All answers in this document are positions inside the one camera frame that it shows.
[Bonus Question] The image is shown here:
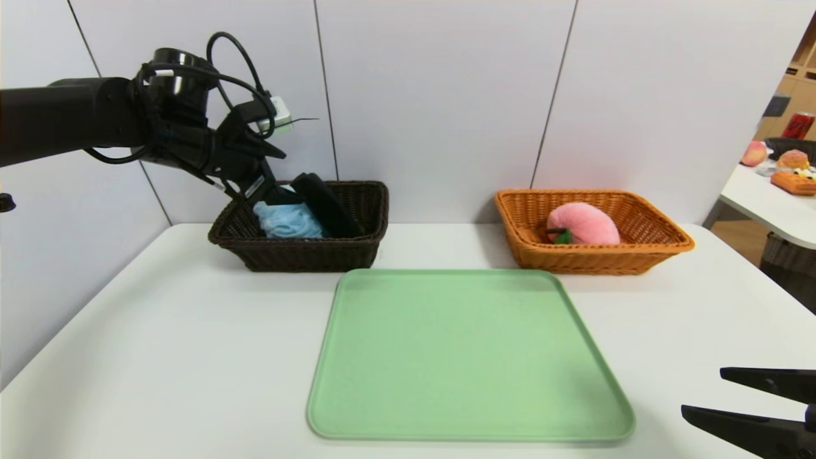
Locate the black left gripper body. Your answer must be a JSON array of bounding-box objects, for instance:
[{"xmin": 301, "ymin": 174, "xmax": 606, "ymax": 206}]
[{"xmin": 213, "ymin": 133, "xmax": 277, "ymax": 200}]

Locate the blue mesh bath loofah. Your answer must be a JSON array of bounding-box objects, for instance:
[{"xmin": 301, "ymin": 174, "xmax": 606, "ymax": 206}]
[{"xmin": 252, "ymin": 185, "xmax": 329, "ymax": 240}]

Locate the black glasses case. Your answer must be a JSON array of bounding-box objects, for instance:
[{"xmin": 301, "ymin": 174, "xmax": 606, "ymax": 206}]
[{"xmin": 290, "ymin": 173, "xmax": 364, "ymax": 240}]

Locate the pink plush peach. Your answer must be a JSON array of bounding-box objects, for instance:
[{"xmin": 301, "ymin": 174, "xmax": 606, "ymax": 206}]
[{"xmin": 546, "ymin": 202, "xmax": 620, "ymax": 245}]

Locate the dark brown wicker basket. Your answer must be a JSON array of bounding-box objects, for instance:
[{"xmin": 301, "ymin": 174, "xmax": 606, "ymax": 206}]
[{"xmin": 208, "ymin": 181, "xmax": 390, "ymax": 273}]

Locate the orange wicker basket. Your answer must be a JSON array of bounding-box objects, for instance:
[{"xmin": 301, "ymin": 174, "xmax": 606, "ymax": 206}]
[{"xmin": 494, "ymin": 189, "xmax": 696, "ymax": 276}]

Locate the green plastic tray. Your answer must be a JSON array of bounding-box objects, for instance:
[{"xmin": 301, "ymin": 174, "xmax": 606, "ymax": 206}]
[{"xmin": 307, "ymin": 268, "xmax": 636, "ymax": 442}]

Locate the small toy peach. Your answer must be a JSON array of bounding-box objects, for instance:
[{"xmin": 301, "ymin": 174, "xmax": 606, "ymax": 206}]
[{"xmin": 741, "ymin": 141, "xmax": 769, "ymax": 168}]

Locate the white side table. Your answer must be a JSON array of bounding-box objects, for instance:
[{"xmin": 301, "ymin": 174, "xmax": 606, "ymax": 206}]
[{"xmin": 718, "ymin": 164, "xmax": 816, "ymax": 251}]

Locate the black bowl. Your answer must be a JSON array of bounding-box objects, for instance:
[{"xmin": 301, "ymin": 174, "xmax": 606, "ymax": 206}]
[{"xmin": 764, "ymin": 137, "xmax": 816, "ymax": 163}]

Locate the orange waffle toy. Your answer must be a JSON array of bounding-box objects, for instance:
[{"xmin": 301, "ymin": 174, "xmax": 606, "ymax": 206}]
[{"xmin": 770, "ymin": 170, "xmax": 816, "ymax": 196}]

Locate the dark wicker stool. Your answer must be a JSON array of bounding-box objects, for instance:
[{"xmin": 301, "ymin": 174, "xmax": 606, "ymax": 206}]
[{"xmin": 759, "ymin": 233, "xmax": 816, "ymax": 316}]

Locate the pink bun toy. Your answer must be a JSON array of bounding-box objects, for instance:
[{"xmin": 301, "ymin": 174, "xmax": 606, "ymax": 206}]
[{"xmin": 776, "ymin": 149, "xmax": 811, "ymax": 171}]

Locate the red soda can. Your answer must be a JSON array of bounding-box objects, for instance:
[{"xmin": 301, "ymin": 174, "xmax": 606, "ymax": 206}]
[{"xmin": 782, "ymin": 112, "xmax": 815, "ymax": 140}]

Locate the wooden shelf unit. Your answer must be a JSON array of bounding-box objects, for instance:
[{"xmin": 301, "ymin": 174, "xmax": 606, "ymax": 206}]
[{"xmin": 752, "ymin": 6, "xmax": 816, "ymax": 142}]

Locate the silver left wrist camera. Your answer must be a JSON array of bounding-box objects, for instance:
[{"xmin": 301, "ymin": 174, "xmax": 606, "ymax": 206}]
[{"xmin": 255, "ymin": 96, "xmax": 295, "ymax": 135}]

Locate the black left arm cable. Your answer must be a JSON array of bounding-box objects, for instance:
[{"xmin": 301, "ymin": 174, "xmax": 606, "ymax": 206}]
[{"xmin": 83, "ymin": 31, "xmax": 276, "ymax": 186}]

